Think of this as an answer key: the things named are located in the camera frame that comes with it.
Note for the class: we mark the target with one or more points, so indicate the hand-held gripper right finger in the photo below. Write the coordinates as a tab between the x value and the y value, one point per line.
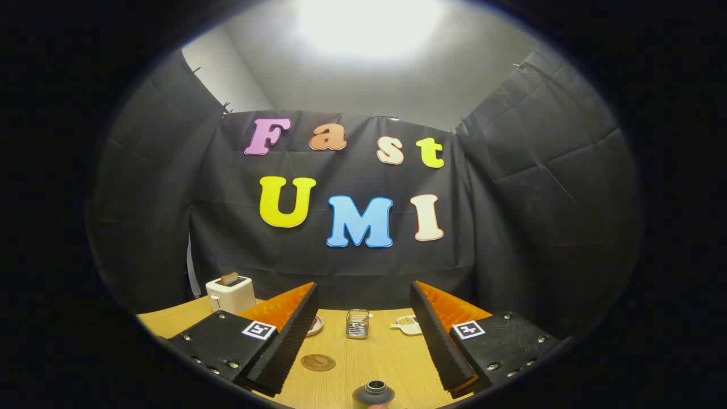
437	346

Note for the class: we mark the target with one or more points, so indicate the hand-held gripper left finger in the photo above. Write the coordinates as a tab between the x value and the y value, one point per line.
289	346

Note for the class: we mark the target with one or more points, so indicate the silver juice bottle green label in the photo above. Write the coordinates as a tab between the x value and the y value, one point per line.
373	395

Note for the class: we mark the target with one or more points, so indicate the white divided dish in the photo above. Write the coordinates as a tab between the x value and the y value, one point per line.
410	326

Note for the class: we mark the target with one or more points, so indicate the black backdrop cloth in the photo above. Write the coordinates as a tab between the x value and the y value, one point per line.
511	227

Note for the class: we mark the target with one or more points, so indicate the wooden table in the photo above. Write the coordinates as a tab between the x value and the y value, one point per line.
369	358

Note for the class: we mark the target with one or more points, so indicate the round brown coaster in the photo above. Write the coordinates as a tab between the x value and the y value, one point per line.
318	362

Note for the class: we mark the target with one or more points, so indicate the brown toast slice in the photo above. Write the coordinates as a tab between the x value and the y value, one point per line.
229	278

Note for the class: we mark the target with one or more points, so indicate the white toaster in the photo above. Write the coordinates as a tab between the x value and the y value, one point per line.
232	295

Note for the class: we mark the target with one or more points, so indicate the white round plate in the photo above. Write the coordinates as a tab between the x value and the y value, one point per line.
316	326

